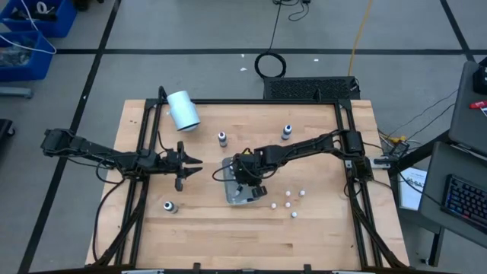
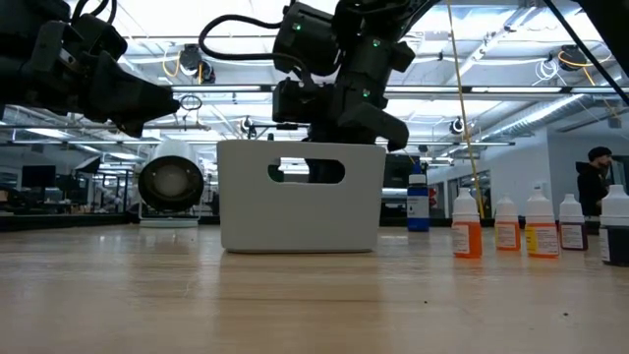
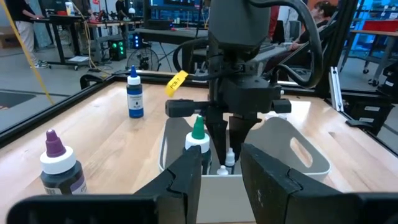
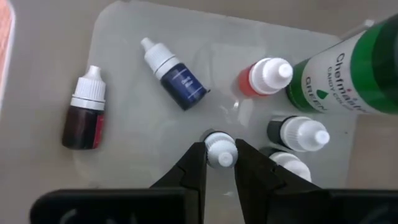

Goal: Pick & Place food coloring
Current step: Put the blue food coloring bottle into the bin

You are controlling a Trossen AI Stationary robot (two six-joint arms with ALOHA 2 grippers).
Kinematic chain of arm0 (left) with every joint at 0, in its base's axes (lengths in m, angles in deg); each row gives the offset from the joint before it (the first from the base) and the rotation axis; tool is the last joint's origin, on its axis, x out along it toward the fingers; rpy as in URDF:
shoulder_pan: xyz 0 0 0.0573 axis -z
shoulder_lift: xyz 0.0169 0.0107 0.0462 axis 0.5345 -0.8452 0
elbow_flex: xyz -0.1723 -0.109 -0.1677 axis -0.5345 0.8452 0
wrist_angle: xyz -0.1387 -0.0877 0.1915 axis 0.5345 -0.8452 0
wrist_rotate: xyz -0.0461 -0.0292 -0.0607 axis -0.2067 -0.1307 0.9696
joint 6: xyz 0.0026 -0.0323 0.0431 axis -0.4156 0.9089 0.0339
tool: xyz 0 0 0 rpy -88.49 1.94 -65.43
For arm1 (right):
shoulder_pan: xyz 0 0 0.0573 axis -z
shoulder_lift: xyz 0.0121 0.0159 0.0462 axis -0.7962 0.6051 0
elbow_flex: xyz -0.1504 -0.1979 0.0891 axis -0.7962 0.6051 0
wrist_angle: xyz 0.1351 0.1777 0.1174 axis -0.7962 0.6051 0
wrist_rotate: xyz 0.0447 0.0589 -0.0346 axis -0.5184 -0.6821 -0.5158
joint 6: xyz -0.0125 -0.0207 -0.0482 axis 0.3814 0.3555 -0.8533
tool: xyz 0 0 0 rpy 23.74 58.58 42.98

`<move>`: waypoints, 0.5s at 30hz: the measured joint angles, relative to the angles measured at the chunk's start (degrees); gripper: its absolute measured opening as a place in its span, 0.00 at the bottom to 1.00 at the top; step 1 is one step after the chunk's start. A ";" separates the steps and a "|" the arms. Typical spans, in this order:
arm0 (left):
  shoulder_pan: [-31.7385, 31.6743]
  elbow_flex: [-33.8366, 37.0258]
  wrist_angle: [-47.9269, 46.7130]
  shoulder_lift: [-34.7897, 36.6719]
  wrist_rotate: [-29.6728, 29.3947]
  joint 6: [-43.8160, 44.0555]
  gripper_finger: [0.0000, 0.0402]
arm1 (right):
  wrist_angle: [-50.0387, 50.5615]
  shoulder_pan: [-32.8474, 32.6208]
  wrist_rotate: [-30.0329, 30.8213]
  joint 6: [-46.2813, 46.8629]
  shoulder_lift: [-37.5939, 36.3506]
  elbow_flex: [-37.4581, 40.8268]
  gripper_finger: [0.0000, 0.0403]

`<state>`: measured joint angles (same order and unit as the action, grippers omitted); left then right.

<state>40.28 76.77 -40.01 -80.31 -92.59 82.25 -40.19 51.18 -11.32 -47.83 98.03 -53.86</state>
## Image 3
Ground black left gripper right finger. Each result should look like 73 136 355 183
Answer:
240 142 398 224

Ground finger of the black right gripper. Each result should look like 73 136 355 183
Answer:
228 116 262 162
205 116 229 166

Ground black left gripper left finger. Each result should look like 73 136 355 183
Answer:
6 145 203 224

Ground large green-capped colouring bottle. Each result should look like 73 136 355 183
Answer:
185 114 212 175

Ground large blue-capped colouring bottle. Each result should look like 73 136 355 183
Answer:
126 64 145 119

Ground large purple-capped colouring bottle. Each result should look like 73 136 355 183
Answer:
39 129 88 196

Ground person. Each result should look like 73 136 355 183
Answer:
4 0 50 70
114 0 128 18
269 4 280 40
73 0 94 16
264 0 341 74

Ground silver aluminium extrusion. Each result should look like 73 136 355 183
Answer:
328 66 345 113

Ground black floor fan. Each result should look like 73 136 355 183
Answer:
126 46 162 72

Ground black control box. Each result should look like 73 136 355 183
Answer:
345 93 396 134

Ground computer tower blue lights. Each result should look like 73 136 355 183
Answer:
132 32 147 50

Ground large display screen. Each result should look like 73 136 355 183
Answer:
148 0 208 12

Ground computer tower green lights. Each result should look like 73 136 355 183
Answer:
108 39 127 62

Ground wooden table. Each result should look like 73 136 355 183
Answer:
340 18 398 86

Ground wooden workbench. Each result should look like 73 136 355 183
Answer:
86 20 146 63

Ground red crate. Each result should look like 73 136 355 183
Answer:
362 19 398 32

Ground dark floor mat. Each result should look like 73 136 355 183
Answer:
0 90 37 110

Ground black standing desk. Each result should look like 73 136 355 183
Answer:
30 14 91 71

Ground brown cardboard box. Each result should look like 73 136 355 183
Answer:
0 26 22 49

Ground white plastic bin with handles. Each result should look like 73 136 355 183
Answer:
158 116 331 224

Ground yellow cable tag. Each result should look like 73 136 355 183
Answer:
164 70 190 98

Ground thick black gripper cable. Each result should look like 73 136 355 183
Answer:
172 0 325 90

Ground thick black cable loop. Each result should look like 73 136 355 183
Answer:
80 73 105 91

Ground black aluminium table frame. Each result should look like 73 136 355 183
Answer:
0 0 398 156

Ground yellow hanging cable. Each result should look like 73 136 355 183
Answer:
0 0 55 106

